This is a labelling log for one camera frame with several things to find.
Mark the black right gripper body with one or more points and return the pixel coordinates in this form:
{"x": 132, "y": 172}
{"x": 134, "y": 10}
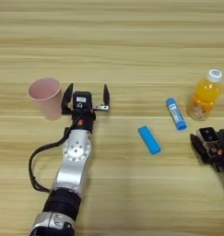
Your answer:
{"x": 221, "y": 156}

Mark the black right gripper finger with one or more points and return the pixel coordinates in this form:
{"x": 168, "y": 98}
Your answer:
{"x": 200, "y": 149}

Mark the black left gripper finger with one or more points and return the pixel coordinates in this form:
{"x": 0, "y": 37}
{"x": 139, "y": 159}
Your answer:
{"x": 106, "y": 98}
{"x": 66, "y": 101}

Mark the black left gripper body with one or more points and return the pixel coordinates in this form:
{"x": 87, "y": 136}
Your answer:
{"x": 83, "y": 121}

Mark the blue glue stick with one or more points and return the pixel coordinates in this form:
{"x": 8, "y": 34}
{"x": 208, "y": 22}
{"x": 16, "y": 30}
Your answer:
{"x": 176, "y": 114}

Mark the blue bar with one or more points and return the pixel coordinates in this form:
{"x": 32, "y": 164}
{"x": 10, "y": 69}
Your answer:
{"x": 149, "y": 139}

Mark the orange juice bottle white cap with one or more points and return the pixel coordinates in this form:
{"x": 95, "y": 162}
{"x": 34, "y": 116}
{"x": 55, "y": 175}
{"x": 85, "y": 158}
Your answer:
{"x": 205, "y": 95}

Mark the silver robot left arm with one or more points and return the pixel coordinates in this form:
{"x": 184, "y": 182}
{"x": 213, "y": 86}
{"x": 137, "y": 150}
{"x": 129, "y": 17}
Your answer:
{"x": 75, "y": 152}

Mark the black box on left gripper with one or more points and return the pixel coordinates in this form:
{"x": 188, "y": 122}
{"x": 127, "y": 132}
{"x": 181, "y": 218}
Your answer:
{"x": 82, "y": 100}

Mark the pink plastic cup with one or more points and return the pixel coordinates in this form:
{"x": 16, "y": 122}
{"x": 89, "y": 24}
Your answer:
{"x": 47, "y": 100}

